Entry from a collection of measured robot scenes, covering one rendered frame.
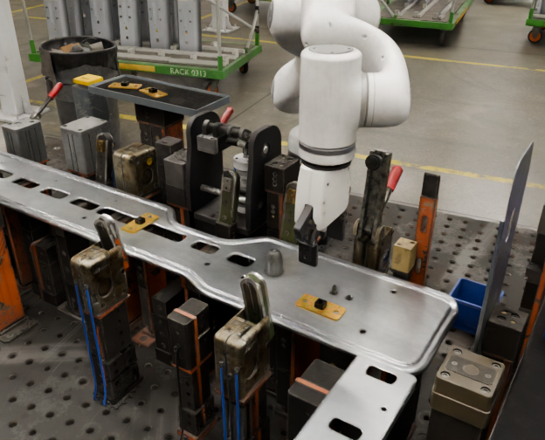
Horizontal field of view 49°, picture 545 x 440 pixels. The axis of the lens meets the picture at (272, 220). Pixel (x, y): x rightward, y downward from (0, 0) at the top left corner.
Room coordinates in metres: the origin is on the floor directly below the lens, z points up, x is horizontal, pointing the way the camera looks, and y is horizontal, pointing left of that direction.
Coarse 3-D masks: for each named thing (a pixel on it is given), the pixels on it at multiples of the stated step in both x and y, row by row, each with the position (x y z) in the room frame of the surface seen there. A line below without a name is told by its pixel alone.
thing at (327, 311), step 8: (304, 296) 0.86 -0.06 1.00; (312, 296) 0.86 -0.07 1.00; (296, 304) 0.84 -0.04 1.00; (304, 304) 0.84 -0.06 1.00; (312, 304) 0.84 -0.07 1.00; (320, 304) 0.82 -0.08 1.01; (328, 304) 0.84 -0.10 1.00; (312, 312) 0.82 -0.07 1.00; (320, 312) 0.81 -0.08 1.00; (328, 312) 0.81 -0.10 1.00; (344, 312) 0.81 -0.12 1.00; (336, 320) 0.79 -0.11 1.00
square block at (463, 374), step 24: (456, 360) 0.63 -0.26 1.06; (480, 360) 0.64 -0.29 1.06; (456, 384) 0.59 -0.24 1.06; (480, 384) 0.59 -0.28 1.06; (432, 408) 0.60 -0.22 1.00; (456, 408) 0.58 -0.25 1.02; (480, 408) 0.57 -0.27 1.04; (432, 432) 0.60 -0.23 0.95; (456, 432) 0.58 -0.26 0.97; (480, 432) 0.57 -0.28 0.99
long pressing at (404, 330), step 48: (0, 192) 1.27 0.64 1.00; (96, 192) 1.27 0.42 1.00; (96, 240) 1.06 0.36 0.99; (144, 240) 1.05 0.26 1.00; (192, 240) 1.05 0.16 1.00; (240, 240) 1.05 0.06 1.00; (288, 288) 0.89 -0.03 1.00; (336, 288) 0.89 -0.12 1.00; (384, 288) 0.89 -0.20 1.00; (336, 336) 0.75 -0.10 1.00; (384, 336) 0.75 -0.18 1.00; (432, 336) 0.75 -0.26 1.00
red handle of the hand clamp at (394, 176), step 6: (396, 168) 1.08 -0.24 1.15; (402, 168) 1.09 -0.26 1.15; (390, 174) 1.08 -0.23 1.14; (396, 174) 1.07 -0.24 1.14; (390, 180) 1.06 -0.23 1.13; (396, 180) 1.06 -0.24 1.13; (390, 186) 1.05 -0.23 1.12; (390, 192) 1.05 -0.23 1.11; (384, 204) 1.03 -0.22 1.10; (372, 222) 0.99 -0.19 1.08; (366, 228) 0.99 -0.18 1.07; (372, 228) 0.98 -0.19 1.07
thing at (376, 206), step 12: (372, 156) 0.98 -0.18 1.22; (384, 156) 0.99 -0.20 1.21; (372, 168) 0.97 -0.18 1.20; (384, 168) 0.99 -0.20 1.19; (372, 180) 1.01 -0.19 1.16; (384, 180) 0.99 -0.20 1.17; (372, 192) 1.00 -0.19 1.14; (384, 192) 0.99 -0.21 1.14; (372, 204) 1.00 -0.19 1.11; (372, 216) 0.99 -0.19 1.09; (360, 228) 0.99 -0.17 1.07; (372, 240) 0.97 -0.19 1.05
